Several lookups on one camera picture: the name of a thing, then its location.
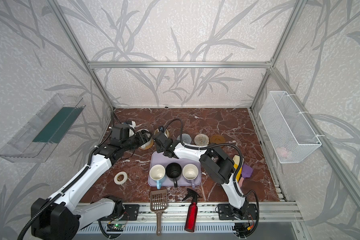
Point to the blue grey woven coaster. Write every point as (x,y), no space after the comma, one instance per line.
(187,139)

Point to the dark wooden coaster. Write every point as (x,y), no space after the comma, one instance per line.
(217,139)

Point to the multicolour woven coaster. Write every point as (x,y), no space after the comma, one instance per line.
(201,140)

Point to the white and blue mug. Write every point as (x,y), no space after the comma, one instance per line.
(158,175)

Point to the lilac plastic tray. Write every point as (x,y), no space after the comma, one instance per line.
(160,159)

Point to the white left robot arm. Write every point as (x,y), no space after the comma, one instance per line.
(58,217)

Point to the black mug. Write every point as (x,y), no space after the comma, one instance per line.
(174,172)

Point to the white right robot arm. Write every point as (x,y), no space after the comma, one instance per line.
(214,160)

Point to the brown litter scoop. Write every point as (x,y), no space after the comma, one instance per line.
(158,204)

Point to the pink item in basket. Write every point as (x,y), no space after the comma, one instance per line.
(283,153)

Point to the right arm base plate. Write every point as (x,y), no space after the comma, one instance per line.
(226,213)

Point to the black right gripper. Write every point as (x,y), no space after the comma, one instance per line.
(161,141)

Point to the white wire wall basket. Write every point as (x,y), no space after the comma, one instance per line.
(287,126)

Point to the yellow black work glove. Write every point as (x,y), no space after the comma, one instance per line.
(236,160)

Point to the green circuit board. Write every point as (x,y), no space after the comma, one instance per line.
(115,227)

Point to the white and lilac mug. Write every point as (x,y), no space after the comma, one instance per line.
(190,173)

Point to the beige ceramic mug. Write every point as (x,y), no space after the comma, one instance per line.
(166,132)

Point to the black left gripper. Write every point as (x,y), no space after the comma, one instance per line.
(142,138)

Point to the clear plastic wall shelf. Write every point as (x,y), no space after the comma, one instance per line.
(36,141)

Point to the red spray bottle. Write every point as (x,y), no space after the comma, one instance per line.
(192,210)

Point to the white tape roll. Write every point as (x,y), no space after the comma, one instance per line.
(120,178)

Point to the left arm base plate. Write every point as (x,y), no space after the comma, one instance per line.
(131,212)

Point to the white speckled mug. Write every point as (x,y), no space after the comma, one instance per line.
(143,136)

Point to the woven straw coaster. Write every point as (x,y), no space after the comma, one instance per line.
(147,145)

